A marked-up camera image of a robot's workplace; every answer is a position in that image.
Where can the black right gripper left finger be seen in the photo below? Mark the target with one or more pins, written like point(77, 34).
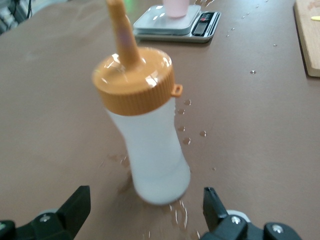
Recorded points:
point(75, 212)

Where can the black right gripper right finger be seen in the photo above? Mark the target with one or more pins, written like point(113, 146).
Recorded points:
point(215, 215)

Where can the translucent sauce bottle orange cap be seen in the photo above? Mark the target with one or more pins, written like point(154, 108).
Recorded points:
point(150, 137)

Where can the pink plastic cup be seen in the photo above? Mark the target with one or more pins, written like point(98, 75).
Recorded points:
point(176, 8)

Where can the brown table cover sheet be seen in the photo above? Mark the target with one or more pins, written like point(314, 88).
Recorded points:
point(50, 112)

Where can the silver digital kitchen scale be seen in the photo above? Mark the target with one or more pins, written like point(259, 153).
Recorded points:
point(175, 27)

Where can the wooden cutting board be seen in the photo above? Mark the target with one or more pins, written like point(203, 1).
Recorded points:
point(311, 45)

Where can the yellow plastic knife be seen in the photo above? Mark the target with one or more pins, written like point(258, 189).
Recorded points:
point(315, 17)

